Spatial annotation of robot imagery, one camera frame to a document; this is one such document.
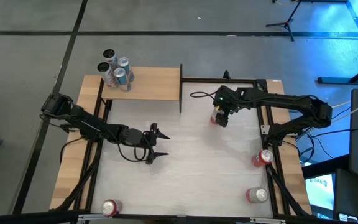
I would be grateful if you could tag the black stand base bar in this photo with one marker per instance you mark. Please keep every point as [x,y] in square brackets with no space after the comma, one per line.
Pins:
[337,80]

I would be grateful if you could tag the black tripod stand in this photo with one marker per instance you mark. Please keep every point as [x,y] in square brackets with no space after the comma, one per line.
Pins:
[286,24]

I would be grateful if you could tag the black computer case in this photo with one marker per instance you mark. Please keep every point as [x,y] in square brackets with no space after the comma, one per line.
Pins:
[350,193]

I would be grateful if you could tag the computer monitor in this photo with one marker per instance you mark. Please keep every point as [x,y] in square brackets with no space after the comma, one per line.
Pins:
[319,193]

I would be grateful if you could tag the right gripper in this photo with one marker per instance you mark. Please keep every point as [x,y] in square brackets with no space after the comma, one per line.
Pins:
[225,99]

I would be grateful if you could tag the black crossbar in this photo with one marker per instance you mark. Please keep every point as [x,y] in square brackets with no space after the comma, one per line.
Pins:
[26,217]

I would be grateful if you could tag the wooden shelf with black posts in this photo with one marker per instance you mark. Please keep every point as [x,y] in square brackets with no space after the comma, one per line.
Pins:
[154,84]

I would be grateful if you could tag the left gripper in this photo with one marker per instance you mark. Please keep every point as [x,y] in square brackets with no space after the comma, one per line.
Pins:
[149,140]

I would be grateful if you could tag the pink soda can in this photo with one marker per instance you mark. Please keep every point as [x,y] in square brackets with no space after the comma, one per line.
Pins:
[213,119]

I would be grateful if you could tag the red soda can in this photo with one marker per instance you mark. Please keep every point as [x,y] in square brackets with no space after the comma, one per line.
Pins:
[111,208]
[257,194]
[262,158]

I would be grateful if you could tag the small yellow tag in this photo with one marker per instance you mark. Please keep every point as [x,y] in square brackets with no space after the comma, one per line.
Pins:
[218,109]

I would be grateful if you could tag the small black clamp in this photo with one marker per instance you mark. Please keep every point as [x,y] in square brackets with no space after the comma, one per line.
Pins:
[226,74]

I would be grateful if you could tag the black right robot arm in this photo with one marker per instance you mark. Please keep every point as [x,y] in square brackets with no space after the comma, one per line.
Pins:
[291,101]

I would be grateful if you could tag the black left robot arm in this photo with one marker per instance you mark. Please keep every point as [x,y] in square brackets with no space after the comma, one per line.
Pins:
[85,119]

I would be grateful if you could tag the wooden table side plank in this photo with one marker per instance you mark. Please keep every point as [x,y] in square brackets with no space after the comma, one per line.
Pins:
[294,174]
[70,174]

